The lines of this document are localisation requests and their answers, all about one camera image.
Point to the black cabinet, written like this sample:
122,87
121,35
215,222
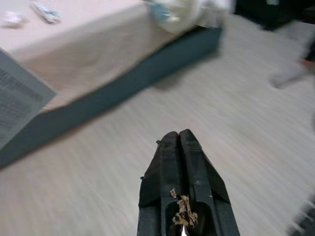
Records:
270,12

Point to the crumpled white tissue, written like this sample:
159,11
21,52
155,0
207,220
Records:
12,19

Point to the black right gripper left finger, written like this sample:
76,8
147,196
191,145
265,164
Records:
157,177

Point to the white green printed tube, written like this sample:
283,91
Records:
45,12

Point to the cream cartoon print blanket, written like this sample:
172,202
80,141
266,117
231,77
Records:
187,12

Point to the brown paper scraps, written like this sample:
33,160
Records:
183,209

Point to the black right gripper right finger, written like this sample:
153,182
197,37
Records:
199,177

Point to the grey printed box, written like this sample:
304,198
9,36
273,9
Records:
17,98

